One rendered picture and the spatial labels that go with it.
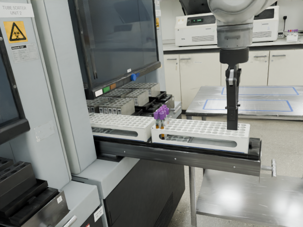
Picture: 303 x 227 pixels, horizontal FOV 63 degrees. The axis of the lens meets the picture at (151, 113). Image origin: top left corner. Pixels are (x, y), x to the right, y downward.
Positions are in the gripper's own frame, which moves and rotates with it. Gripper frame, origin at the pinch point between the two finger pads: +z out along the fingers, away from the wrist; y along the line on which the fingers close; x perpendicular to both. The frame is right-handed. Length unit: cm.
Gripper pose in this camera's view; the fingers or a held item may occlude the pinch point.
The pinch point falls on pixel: (232, 118)
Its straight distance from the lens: 76.1
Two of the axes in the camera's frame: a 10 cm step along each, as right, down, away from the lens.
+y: -4.0, 3.4, -8.5
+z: 0.9, 9.4, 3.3
